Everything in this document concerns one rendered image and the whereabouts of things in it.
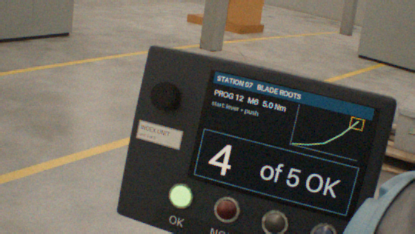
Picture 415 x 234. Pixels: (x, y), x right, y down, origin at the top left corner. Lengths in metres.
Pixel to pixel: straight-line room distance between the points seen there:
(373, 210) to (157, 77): 0.32
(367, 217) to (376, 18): 8.17
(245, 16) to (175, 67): 8.27
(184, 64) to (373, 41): 7.97
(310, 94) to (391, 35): 7.87
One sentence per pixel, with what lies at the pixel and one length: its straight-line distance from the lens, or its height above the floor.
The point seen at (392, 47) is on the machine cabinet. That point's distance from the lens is 8.34.
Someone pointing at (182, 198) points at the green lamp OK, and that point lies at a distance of 0.51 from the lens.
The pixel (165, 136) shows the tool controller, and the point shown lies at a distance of 0.51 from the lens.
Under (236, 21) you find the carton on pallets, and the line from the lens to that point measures 8.86.
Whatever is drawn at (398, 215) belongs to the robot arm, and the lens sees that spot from 0.26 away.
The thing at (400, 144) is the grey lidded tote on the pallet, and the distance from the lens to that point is 3.86.
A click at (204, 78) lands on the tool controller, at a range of 0.50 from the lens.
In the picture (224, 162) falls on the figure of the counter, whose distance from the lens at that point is 0.49.
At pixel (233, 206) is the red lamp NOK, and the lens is 0.49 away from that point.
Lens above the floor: 1.36
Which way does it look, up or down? 19 degrees down
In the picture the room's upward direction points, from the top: 8 degrees clockwise
